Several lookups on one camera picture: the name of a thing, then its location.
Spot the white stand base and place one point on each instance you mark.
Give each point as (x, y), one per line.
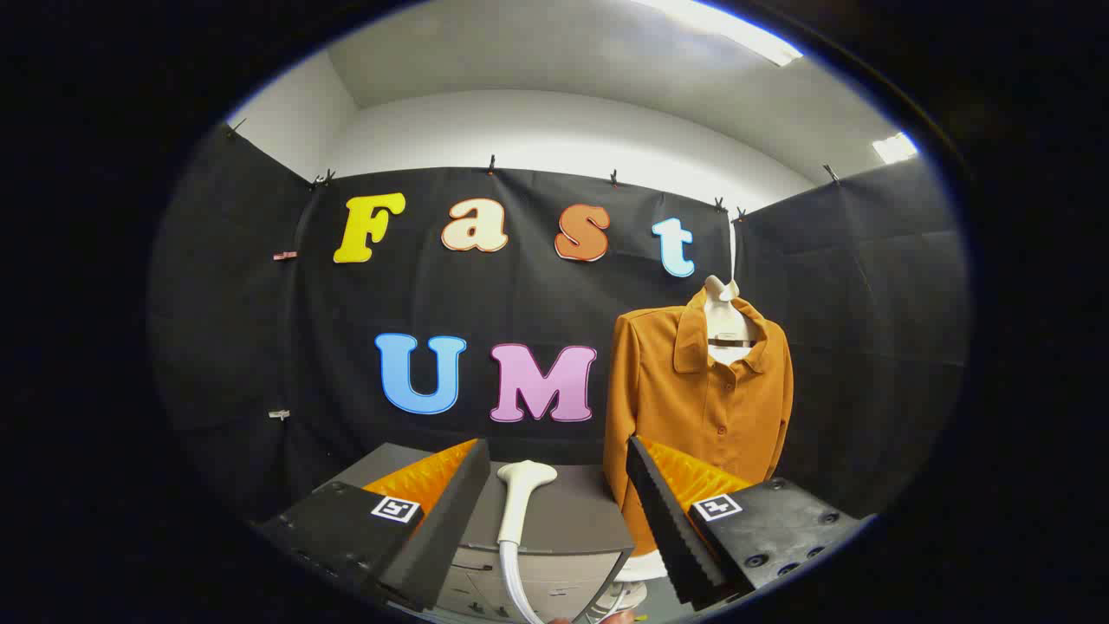
(645, 572)

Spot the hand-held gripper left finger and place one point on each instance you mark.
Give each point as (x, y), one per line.
(442, 537)

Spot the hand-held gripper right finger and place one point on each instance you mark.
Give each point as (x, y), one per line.
(667, 529)

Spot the long ceiling light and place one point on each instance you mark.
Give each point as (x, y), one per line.
(736, 30)

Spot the grey cabinet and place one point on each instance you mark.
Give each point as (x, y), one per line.
(572, 520)

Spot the orange button-up shirt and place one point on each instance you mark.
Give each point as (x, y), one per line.
(676, 407)

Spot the row of black cloth clips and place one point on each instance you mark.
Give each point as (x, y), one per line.
(491, 165)

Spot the white garment steamer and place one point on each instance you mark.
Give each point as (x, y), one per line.
(518, 503)

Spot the small ceiling light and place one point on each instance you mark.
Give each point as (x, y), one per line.
(894, 147)

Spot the white garment hanger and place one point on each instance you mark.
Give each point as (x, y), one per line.
(723, 312)

